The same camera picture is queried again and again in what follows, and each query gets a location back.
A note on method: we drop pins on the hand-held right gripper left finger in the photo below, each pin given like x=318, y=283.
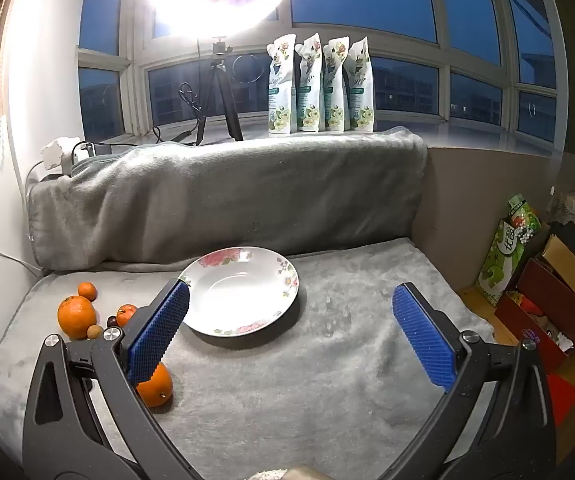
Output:
x=160, y=330

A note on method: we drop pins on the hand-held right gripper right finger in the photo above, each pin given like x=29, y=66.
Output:
x=425, y=340

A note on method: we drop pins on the small tangerine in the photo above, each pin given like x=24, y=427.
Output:
x=126, y=314

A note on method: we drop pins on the dark cherry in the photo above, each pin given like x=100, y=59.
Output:
x=111, y=320

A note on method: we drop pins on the large orange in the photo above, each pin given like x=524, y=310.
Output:
x=75, y=317
x=157, y=389

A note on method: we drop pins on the tan longan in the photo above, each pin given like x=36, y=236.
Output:
x=93, y=332

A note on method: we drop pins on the tiny tangerine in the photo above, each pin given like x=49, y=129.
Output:
x=87, y=291

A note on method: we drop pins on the floral white plate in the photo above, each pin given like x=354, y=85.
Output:
x=237, y=295

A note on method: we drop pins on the red cardboard box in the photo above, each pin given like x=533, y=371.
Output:
x=532, y=332

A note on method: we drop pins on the green printed bag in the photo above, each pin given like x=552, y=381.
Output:
x=505, y=255

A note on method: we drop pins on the grey fleece blanket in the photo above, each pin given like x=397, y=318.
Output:
x=292, y=385

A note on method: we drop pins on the red paper sheet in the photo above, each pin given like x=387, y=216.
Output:
x=562, y=400

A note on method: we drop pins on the grey blanket covered bolster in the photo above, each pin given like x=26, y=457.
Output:
x=242, y=195

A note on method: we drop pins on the brown cardboard box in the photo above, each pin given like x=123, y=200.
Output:
x=570, y=270

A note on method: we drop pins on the white charger plug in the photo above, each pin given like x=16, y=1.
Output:
x=83, y=150

